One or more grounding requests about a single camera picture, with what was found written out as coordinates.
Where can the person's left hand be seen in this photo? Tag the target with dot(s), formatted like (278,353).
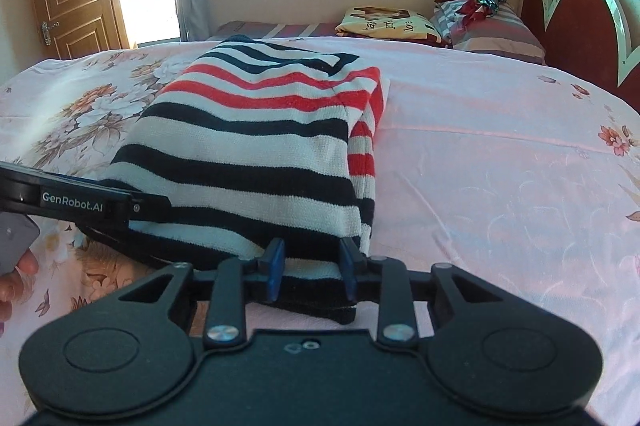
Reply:
(15,278)

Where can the red patterned cloth bundle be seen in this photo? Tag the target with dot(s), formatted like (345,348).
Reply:
(467,5)

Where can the pink floral bed cover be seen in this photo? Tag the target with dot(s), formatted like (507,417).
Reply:
(500,156)

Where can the striped pillow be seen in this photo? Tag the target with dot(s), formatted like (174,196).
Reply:
(495,39)

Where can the red scalloped headboard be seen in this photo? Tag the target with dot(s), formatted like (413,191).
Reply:
(580,31)

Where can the striped bed sheet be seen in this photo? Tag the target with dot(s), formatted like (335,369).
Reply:
(280,29)

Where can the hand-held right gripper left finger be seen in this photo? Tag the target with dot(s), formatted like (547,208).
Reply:
(276,268)

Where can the folded printed blanket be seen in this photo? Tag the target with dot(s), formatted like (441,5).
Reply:
(387,26)

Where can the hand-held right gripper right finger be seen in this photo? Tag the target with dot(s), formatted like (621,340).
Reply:
(348,268)

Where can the striped knit sweater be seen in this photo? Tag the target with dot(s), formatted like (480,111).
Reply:
(240,141)

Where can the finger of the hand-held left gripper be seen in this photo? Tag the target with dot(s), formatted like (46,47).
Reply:
(152,208)

